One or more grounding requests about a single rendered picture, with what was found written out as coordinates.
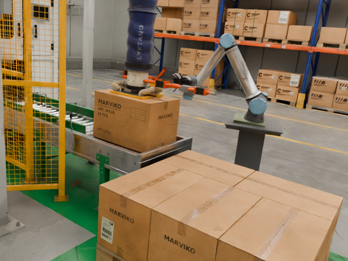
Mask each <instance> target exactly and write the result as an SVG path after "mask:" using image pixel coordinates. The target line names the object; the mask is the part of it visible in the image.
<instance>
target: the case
mask: <svg viewBox="0 0 348 261"><path fill-rule="evenodd" d="M110 90H115V89H107V90H95V96H94V125H93V136H94V137H97V138H100V139H103V140H106V141H108V142H112V143H115V144H118V145H120V146H123V147H126V148H129V149H132V150H134V151H137V152H140V153H143V152H146V151H149V150H152V149H155V148H158V147H161V146H164V145H166V144H169V143H172V142H175V141H176V138H177V129H178V119H179V110H180V99H178V98H173V97H169V96H163V97H152V96H150V98H149V99H143V100H141V99H136V98H132V97H127V96H123V95H118V94H113V93H110Z"/></svg>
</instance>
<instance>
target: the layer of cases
mask: <svg viewBox="0 0 348 261"><path fill-rule="evenodd" d="M342 202H343V197H340V196H337V195H333V194H330V193H327V192H323V191H320V190H317V189H314V188H311V187H308V186H304V185H301V184H298V183H295V182H291V181H288V180H284V179H281V178H278V177H275V176H271V175H268V174H266V173H262V172H259V171H255V170H253V169H249V168H246V167H242V166H239V165H236V164H233V163H229V162H226V161H223V160H220V159H217V158H214V157H210V156H207V155H204V154H200V153H197V152H194V151H191V150H187V151H184V152H182V153H179V154H177V155H174V156H172V157H169V158H167V159H164V160H162V161H159V162H157V163H154V164H152V165H149V166H147V167H144V168H141V169H139V170H136V171H133V172H131V173H128V174H126V175H124V176H121V177H119V178H116V179H113V180H111V181H108V182H106V183H103V184H101V185H99V207H98V233H97V243H98V244H100V245H102V246H103V247H105V248H107V249H108V250H110V251H111V252H113V253H115V254H116V255H118V256H120V257H122V258H123V259H125V260H127V261H326V259H327V256H328V254H329V251H330V248H331V244H332V240H333V237H334V233H335V229H336V225H337V221H338V217H339V213H340V209H341V206H342Z"/></svg>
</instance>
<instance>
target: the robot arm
mask: <svg viewBox="0 0 348 261"><path fill-rule="evenodd" d="M225 53H226V55H227V57H228V59H229V61H230V63H231V65H232V67H233V69H234V71H235V73H236V75H237V78H238V80H239V82H240V84H241V86H242V88H243V90H244V92H245V94H246V98H245V100H246V102H247V104H248V106H249V107H248V111H247V112H246V114H245V115H244V119H245V120H247V121H250V122H254V123H264V121H265V118H264V112H265V111H266V109H267V99H268V93H265V92H262V91H259V90H258V89H257V87H256V84H255V82H254V80H253V78H252V76H251V74H250V72H249V70H248V68H247V65H246V63H245V61H244V59H243V57H242V55H241V53H240V51H239V49H238V47H237V44H236V42H235V38H234V36H233V35H232V34H229V33H226V34H223V35H222V36H221V38H220V42H219V43H218V48H217V49H216V50H215V52H214V53H213V55H212V56H211V57H210V59H209V60H208V62H207V63H206V64H205V66H204V67H203V69H202V70H201V71H200V73H199V74H198V75H197V77H195V76H184V77H182V75H180V74H177V73H174V74H173V75H174V76H176V77H173V82H174V83H175V84H179V85H182V84H185V85H188V86H192V87H193V86H196V87H201V85H202V84H203V83H204V81H205V80H206V79H207V77H208V76H209V75H210V73H211V72H212V71H213V69H214V68H215V66H216V65H217V64H218V62H219V61H220V60H221V58H222V57H223V56H224V54H225ZM171 90H173V92H176V91H179V90H180V89H173V88H172V89H171ZM194 95H195V94H194V92H193V91H192V92H190V93H186V92H184V93H183V98H184V99H187V100H192V99H193V96H194Z"/></svg>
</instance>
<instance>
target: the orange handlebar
mask: <svg viewBox="0 0 348 261"><path fill-rule="evenodd" d="M122 78H124V79H127V76H126V75H123V76H122ZM152 78H153V76H149V75H148V79H147V80H145V79H144V80H143V82H146V83H152V84H155V81H154V80H149V79H152ZM165 86H168V87H170V88H173V89H180V85H179V84H175V83H168V84H167V83H165ZM194 89H195V88H188V90H189V91H193V92H194ZM205 93H206V94H209V93H210V91H209V90H208V91H206V92H205Z"/></svg>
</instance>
